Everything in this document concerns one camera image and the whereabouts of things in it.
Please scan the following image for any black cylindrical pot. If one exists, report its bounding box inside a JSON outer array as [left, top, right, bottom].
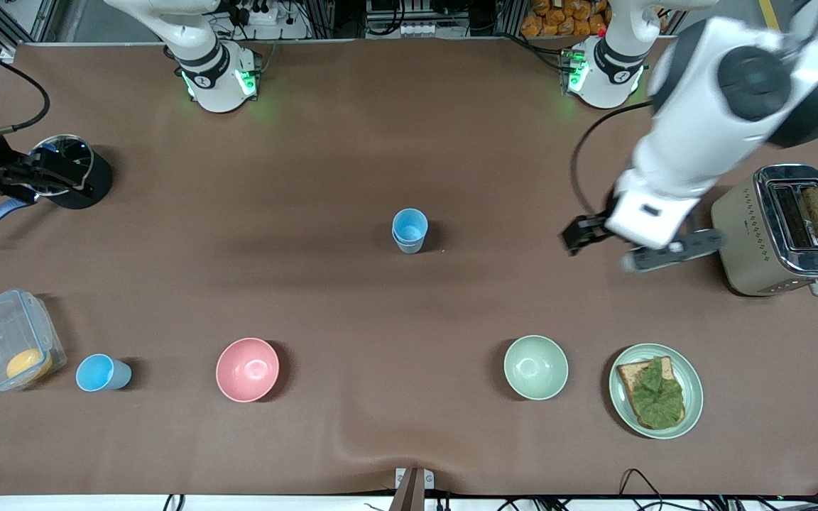
[[28, 133, 114, 210]]

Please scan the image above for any beige and chrome toaster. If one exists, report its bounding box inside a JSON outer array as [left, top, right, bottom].
[[711, 164, 818, 297]]

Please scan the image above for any light green bowl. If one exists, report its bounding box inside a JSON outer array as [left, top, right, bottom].
[[503, 335, 569, 401]]

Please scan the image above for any toast slice under lettuce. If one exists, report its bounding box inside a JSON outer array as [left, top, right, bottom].
[[617, 356, 687, 431]]

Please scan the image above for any orange round food piece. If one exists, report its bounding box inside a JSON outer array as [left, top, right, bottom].
[[6, 348, 53, 381]]

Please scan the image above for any green lettuce leaf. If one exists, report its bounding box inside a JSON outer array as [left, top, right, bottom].
[[633, 358, 685, 429]]

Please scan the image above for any light green plate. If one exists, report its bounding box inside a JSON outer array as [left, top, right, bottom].
[[609, 344, 704, 440]]

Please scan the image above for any bag of orange buns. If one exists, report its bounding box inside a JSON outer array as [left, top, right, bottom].
[[520, 0, 612, 38]]

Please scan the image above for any brown table cover cloth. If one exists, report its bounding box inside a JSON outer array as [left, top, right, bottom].
[[0, 39, 818, 498]]

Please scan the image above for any white power strip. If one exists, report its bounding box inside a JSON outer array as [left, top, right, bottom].
[[237, 0, 310, 27]]

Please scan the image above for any pink bowl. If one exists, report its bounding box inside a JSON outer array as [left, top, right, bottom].
[[215, 337, 280, 403]]

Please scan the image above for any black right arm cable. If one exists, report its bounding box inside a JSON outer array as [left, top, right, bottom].
[[0, 39, 52, 140]]

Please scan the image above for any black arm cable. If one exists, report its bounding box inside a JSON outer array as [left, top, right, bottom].
[[569, 101, 658, 217], [0, 39, 52, 140]]

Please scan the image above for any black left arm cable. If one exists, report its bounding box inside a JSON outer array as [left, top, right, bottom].
[[569, 101, 658, 217]]

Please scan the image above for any black looped floor cable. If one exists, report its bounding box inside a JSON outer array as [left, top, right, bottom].
[[618, 468, 667, 499]]

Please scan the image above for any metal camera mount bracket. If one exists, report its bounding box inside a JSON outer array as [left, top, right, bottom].
[[389, 466, 436, 511]]

